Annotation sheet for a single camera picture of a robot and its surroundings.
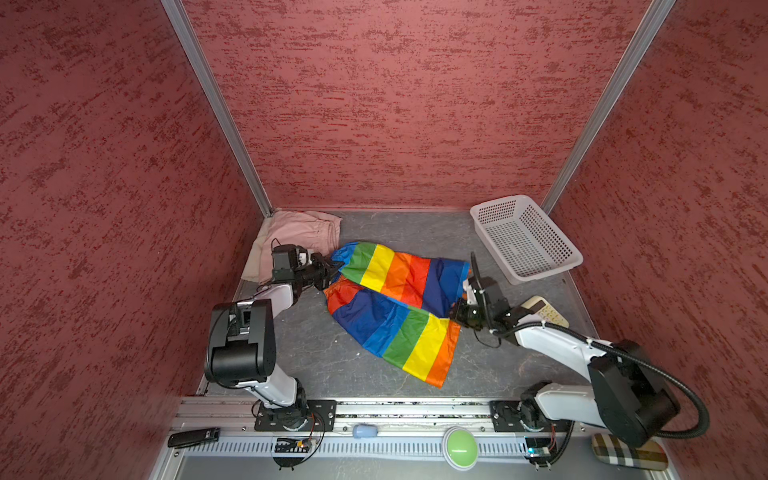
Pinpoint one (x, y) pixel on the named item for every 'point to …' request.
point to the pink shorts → (317, 232)
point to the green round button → (460, 448)
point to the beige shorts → (252, 267)
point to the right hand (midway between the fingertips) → (443, 319)
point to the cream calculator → (545, 311)
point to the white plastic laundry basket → (525, 245)
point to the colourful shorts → (398, 306)
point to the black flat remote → (193, 437)
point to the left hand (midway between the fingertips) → (346, 265)
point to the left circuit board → (290, 445)
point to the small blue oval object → (364, 430)
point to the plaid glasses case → (649, 456)
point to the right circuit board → (539, 450)
